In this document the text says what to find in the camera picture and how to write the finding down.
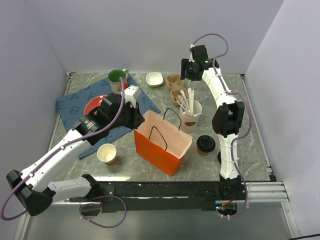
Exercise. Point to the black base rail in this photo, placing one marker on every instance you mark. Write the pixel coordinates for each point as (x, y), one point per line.
(160, 195)

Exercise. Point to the orange paper bag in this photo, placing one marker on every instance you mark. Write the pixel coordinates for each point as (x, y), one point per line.
(161, 143)

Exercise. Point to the blue letter placemat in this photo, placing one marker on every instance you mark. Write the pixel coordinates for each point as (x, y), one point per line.
(71, 107)

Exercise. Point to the wrapped white stirrers bundle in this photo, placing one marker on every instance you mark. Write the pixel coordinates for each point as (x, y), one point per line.
(187, 103)

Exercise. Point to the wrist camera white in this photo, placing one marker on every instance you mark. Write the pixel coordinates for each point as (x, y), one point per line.
(131, 94)
(192, 53)

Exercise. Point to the red blue floral plate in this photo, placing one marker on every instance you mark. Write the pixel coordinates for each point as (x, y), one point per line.
(93, 103)

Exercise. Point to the small white green bowl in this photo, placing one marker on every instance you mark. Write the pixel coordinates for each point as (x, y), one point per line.
(154, 79)

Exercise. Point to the aluminium frame rail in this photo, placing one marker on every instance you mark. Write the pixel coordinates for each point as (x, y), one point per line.
(266, 192)

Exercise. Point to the cardboard cup carrier tray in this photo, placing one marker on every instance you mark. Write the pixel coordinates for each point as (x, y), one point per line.
(175, 85)

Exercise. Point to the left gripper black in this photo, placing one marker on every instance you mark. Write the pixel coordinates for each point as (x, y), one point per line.
(137, 118)

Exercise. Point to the black coffee cup lid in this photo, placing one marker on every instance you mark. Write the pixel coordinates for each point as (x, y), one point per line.
(205, 142)

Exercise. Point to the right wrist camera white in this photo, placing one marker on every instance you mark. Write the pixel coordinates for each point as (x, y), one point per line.
(192, 53)

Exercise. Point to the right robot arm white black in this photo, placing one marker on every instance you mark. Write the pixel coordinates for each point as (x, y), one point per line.
(227, 119)

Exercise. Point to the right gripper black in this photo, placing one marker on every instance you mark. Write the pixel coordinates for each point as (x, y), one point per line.
(185, 63)

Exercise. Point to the white cup holding stirrers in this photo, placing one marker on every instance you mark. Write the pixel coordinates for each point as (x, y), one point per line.
(189, 122)

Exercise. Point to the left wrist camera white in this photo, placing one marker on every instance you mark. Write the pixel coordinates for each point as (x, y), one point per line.
(131, 94)

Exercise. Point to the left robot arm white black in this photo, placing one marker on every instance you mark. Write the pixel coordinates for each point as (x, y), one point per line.
(34, 186)

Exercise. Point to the green inside ceramic mug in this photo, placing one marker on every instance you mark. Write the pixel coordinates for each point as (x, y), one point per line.
(114, 79)

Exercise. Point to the brown paper cup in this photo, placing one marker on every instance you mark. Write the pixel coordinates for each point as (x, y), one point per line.
(107, 154)
(204, 151)

